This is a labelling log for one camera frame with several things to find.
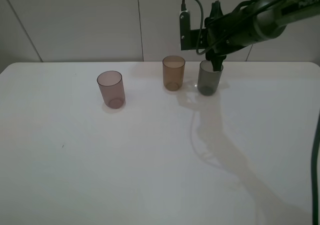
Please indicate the amber translucent plastic cup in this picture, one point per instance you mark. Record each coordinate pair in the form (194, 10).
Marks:
(173, 68)

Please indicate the pink translucent plastic cup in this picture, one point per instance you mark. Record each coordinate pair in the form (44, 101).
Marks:
(112, 90)

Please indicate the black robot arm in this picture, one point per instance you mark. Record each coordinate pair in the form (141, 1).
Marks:
(274, 15)

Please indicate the grey translucent plastic cup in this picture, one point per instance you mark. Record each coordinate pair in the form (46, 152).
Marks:
(208, 80)

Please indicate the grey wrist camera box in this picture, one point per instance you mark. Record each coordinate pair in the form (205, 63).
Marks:
(191, 38)

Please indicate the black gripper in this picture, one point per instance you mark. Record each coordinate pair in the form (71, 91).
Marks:
(228, 33)

